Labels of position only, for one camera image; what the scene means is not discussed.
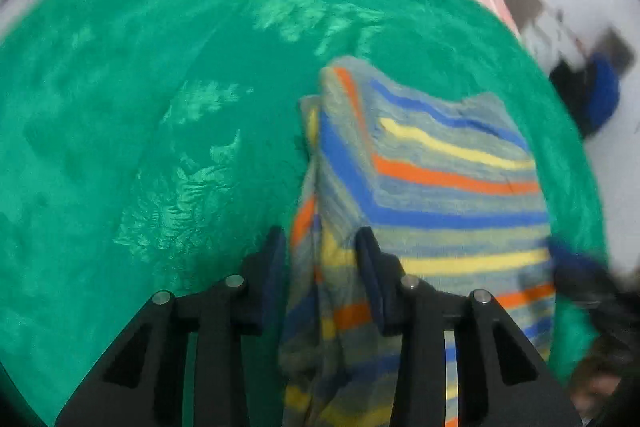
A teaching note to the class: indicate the green floral blanket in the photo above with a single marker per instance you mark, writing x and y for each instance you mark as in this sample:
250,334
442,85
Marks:
125,132

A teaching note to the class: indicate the blue cloth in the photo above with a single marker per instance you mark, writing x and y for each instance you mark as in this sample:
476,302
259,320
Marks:
605,92

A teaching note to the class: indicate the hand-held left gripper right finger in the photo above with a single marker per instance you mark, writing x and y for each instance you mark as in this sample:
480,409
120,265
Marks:
371,287

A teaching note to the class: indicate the black jacket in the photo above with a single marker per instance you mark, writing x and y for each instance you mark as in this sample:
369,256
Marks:
570,89

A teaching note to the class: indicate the striped knit garment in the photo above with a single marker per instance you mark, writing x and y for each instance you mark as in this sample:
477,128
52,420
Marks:
440,207

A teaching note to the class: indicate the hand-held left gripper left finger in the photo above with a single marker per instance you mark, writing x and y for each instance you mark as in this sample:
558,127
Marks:
272,279

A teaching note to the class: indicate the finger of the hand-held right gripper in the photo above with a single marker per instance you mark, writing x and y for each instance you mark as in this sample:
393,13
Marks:
575,269

